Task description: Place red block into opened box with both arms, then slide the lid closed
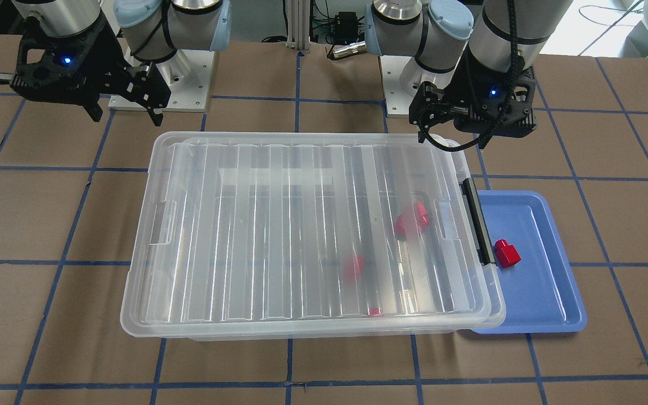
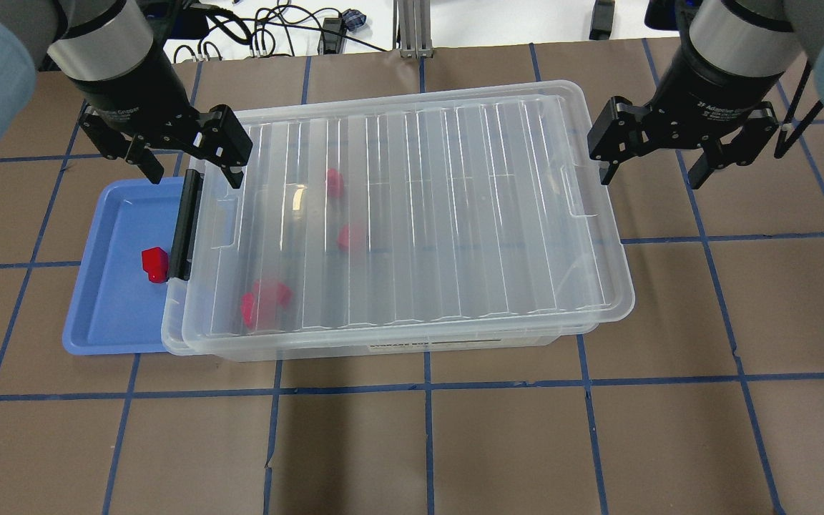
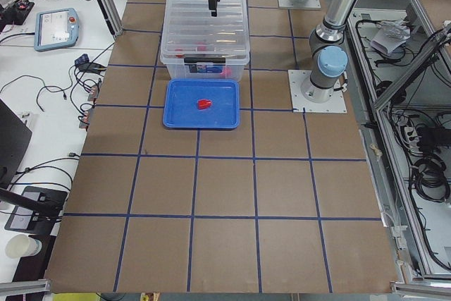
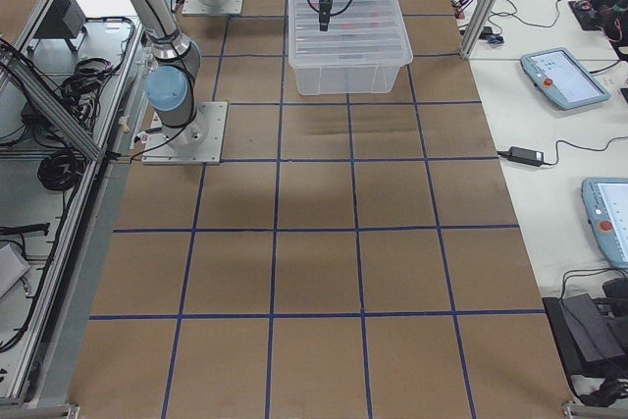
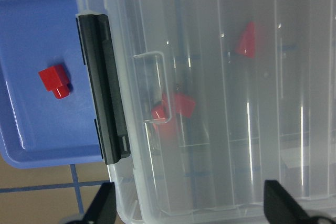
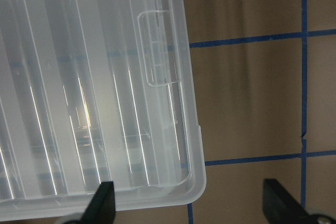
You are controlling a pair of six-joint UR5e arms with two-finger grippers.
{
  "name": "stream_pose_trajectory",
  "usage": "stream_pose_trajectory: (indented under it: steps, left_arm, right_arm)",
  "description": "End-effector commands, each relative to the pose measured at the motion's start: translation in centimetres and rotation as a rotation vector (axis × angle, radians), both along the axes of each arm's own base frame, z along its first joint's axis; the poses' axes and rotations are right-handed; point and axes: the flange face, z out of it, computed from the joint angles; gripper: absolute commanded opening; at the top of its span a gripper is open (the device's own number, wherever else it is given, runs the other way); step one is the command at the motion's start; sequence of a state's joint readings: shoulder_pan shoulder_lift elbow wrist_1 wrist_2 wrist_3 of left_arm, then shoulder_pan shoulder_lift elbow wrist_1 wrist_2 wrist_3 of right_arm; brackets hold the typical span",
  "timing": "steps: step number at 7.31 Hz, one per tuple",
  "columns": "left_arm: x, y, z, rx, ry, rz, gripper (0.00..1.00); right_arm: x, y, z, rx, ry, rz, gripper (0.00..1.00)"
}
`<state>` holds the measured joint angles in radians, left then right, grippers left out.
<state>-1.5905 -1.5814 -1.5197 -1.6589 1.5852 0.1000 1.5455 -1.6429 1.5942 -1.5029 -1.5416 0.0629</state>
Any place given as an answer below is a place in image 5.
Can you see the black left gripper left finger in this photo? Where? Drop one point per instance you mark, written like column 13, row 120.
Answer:
column 103, row 208

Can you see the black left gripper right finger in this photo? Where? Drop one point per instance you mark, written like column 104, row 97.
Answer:
column 280, row 207

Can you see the red block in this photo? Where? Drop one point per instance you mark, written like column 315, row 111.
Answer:
column 184, row 105
column 246, row 43
column 56, row 81
column 161, row 110

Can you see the clear plastic storage box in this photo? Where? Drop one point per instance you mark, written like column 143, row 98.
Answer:
column 271, row 117

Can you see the blue plastic tray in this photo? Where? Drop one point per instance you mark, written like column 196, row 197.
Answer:
column 38, row 130

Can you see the black box latch handle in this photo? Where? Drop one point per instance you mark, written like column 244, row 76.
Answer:
column 98, row 56

